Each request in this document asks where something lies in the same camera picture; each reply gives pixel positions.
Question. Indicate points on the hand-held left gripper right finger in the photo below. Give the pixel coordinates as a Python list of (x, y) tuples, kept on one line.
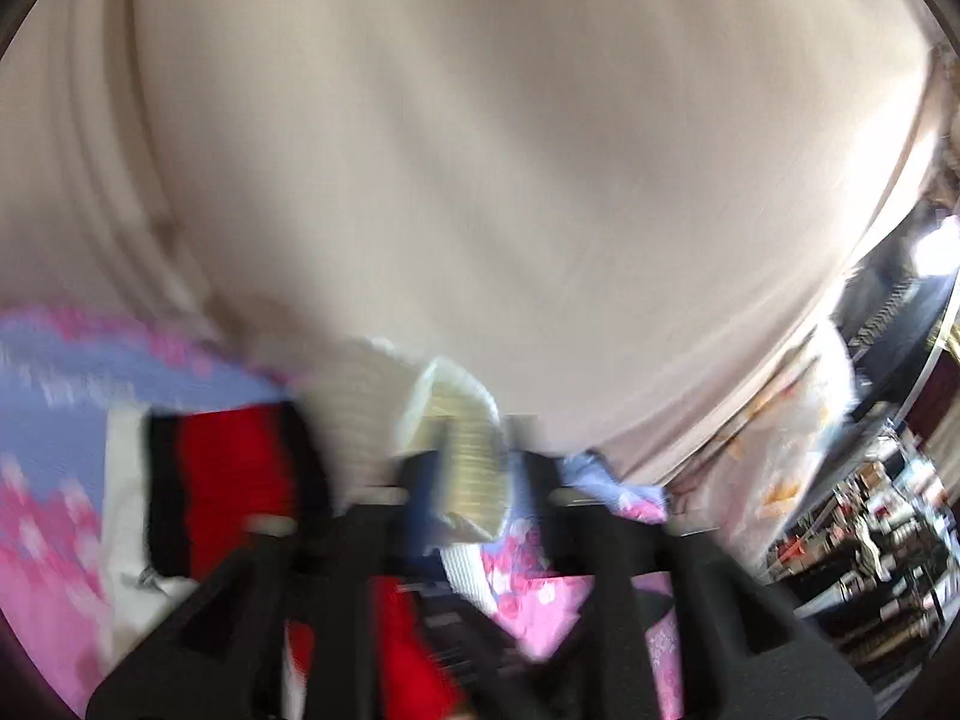
[(537, 496)]

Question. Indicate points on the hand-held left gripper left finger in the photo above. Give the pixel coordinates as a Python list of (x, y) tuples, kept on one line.
[(422, 496)]

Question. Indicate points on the white knit sweater red black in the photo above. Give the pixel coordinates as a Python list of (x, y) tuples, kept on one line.
[(232, 465)]

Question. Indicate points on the white cloth with orange print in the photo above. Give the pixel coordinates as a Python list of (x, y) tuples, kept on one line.
[(787, 450)]

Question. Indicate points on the beige curtain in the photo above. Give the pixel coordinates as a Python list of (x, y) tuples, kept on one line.
[(487, 165)]

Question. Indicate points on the cluttered dark shelf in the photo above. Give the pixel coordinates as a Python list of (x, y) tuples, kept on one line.
[(885, 540)]

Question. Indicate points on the pink floral bedsheet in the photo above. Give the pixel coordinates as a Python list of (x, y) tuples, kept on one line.
[(45, 420)]

